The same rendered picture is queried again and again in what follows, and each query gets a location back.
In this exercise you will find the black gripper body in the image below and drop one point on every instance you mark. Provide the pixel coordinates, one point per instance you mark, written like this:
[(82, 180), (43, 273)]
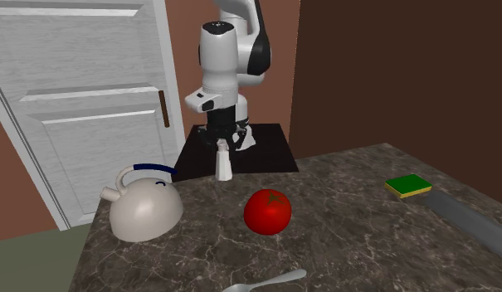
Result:
[(221, 119)]

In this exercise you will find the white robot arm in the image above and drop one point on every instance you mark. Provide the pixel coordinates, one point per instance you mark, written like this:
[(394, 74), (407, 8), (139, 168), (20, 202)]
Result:
[(218, 60)]

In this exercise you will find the black robot stand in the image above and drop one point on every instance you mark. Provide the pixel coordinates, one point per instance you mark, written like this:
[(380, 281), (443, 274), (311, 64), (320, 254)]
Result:
[(270, 153)]

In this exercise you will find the red tomato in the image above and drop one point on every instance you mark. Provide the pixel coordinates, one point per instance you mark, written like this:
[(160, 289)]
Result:
[(266, 214)]

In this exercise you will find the white panelled door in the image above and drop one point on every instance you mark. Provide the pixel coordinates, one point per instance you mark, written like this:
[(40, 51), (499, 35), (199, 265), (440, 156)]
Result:
[(80, 121)]

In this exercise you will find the silver spoon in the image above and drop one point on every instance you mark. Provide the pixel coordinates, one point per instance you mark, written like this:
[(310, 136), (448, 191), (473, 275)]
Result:
[(275, 280)]

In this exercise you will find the green and yellow sponge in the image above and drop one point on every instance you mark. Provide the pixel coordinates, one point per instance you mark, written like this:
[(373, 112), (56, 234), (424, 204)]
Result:
[(408, 185)]

